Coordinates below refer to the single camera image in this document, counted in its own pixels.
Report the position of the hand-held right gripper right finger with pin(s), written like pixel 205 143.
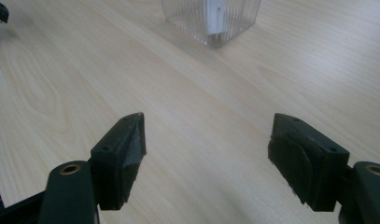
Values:
pixel 315 168

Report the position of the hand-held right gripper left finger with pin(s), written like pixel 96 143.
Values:
pixel 116 168

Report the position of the clear ribbed plastic container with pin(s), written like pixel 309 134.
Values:
pixel 184 15

